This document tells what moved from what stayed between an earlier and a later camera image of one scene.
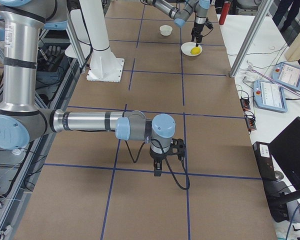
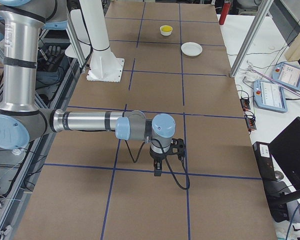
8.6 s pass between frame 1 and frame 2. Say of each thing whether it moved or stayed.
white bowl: stayed
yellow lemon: moved
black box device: stayed
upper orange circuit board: stayed
